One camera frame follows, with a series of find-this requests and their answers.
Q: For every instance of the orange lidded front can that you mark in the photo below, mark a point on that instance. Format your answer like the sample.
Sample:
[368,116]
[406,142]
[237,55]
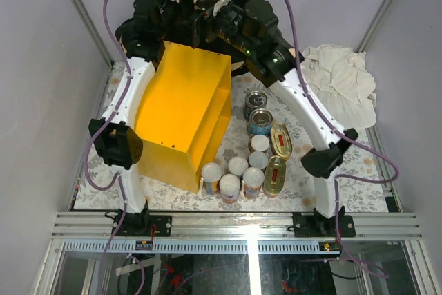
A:
[252,181]

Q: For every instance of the aluminium frame rail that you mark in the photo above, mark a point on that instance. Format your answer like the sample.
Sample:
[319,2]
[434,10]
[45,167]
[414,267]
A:
[195,232]

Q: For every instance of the dark round tin can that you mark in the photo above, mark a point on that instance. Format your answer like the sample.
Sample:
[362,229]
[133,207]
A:
[254,100]

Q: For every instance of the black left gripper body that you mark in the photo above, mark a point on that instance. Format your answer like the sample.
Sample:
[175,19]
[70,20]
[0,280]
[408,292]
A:
[164,10]

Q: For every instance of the upper gold oval tin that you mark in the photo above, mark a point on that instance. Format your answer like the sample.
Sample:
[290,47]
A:
[280,141]

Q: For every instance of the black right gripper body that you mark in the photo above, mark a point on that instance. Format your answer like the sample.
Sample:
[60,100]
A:
[227,25]

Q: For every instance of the blue round tin can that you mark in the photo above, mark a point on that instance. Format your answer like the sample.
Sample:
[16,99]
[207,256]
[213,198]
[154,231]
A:
[260,122]

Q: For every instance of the lower gold oval tin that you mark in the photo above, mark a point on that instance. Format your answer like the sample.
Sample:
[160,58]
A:
[275,173]

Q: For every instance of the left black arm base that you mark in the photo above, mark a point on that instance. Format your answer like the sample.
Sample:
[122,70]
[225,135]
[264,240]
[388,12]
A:
[152,226]

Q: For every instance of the white lidded middle can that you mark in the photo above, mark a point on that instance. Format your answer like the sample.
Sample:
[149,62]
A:
[238,165]

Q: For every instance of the yellow wooden shelf box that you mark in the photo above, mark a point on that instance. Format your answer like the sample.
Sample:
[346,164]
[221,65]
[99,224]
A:
[183,115]

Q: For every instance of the grey lidded small can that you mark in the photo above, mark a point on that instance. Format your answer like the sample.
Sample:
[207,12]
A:
[258,159]

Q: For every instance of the gold oval tin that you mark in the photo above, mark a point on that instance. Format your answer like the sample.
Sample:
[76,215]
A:
[280,141]
[275,173]

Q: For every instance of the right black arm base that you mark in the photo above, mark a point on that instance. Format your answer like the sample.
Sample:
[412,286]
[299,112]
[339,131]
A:
[312,225]

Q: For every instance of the brown can white lid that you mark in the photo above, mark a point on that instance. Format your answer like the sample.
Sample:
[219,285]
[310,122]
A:
[259,143]

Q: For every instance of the orange blue lidded can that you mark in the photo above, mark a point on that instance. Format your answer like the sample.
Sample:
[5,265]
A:
[210,176]

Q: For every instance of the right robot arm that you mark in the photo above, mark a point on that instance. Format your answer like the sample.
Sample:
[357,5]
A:
[280,72]

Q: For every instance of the white crumpled cloth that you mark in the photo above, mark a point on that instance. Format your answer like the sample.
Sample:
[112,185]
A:
[339,78]

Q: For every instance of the red white lidded can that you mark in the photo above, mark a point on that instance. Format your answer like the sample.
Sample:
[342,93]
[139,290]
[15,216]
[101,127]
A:
[229,188]

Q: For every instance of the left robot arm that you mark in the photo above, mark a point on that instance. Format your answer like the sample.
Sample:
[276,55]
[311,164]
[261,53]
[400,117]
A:
[113,134]

